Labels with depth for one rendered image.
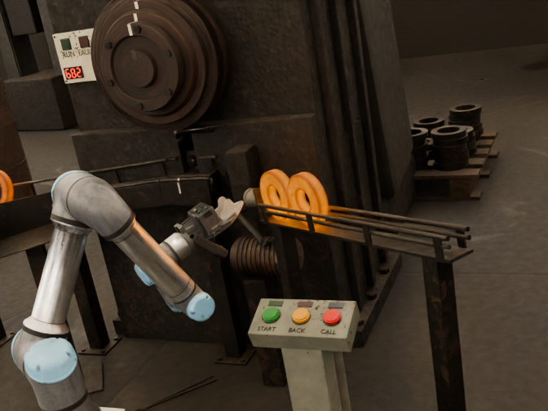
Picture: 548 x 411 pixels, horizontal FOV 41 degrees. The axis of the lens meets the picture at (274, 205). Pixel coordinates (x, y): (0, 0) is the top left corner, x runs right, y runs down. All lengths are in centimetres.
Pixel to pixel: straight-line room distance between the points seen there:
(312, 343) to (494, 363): 103
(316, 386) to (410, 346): 99
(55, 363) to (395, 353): 128
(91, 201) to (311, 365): 64
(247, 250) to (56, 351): 76
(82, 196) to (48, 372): 42
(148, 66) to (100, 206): 71
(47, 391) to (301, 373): 60
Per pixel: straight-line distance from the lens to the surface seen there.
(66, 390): 184
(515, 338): 269
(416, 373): 252
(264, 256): 230
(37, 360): 183
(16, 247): 262
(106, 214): 176
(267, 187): 219
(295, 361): 171
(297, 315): 167
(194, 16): 234
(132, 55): 236
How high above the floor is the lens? 140
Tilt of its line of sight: 19 degrees down
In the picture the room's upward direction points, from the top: 10 degrees counter-clockwise
